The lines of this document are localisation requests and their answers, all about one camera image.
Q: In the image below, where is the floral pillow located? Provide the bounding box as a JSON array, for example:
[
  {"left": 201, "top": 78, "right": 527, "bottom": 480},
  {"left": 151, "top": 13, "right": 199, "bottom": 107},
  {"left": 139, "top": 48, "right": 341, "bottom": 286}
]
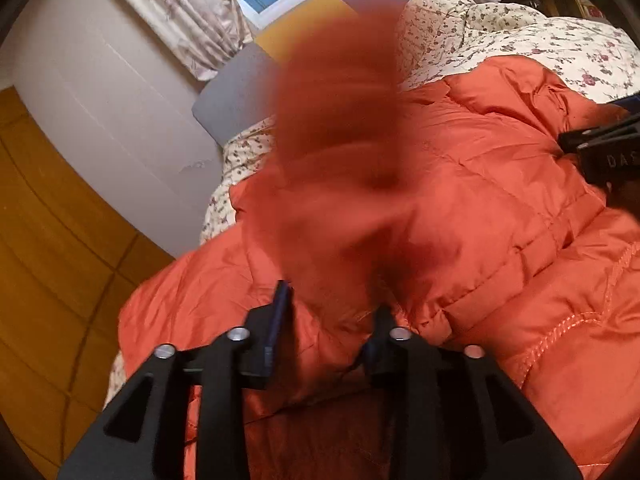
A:
[{"left": 397, "top": 0, "right": 483, "bottom": 88}]

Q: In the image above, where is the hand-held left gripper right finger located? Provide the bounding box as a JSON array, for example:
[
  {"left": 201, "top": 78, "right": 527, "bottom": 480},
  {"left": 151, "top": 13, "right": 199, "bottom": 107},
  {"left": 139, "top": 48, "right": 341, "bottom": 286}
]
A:
[{"left": 362, "top": 305, "right": 584, "bottom": 480}]

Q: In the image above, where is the wooden wardrobe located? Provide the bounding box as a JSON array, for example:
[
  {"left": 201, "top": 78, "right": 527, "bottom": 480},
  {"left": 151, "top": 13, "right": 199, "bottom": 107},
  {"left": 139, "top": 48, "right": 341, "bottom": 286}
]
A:
[{"left": 0, "top": 85, "right": 201, "bottom": 480}]

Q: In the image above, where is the floral quilt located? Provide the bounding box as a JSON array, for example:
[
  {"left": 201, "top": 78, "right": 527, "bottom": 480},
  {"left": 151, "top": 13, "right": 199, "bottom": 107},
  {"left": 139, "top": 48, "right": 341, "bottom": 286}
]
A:
[{"left": 102, "top": 0, "right": 640, "bottom": 411}]

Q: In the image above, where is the grey yellow blue headboard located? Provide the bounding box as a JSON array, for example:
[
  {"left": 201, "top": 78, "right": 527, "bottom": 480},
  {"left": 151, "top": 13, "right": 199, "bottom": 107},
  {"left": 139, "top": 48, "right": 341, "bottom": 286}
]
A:
[{"left": 192, "top": 0, "right": 421, "bottom": 143}]

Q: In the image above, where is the orange down jacket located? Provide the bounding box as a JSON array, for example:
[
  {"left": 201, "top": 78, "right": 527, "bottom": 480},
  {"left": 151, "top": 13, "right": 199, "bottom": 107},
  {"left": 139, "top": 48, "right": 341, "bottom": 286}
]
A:
[{"left": 117, "top": 12, "right": 640, "bottom": 480}]

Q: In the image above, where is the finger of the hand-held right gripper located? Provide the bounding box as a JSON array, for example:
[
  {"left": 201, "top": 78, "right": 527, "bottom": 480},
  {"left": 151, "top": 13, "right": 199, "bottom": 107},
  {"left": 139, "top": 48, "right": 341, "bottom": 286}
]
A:
[{"left": 557, "top": 112, "right": 640, "bottom": 156}]

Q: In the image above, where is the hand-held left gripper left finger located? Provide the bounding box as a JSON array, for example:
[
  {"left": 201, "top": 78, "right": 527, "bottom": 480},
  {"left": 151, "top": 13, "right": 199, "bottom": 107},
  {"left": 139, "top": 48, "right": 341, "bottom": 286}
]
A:
[{"left": 57, "top": 279, "right": 292, "bottom": 480}]

